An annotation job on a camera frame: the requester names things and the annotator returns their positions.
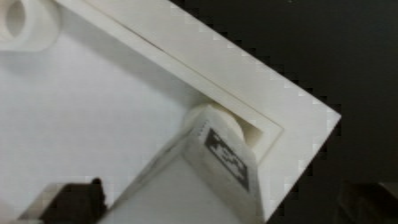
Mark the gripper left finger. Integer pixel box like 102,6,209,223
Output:
17,178,106,224

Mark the white table leg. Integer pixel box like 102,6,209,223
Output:
99,105,262,224

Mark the white square table top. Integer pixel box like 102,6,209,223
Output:
0,0,340,224

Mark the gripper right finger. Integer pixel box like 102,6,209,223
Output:
333,182,398,224

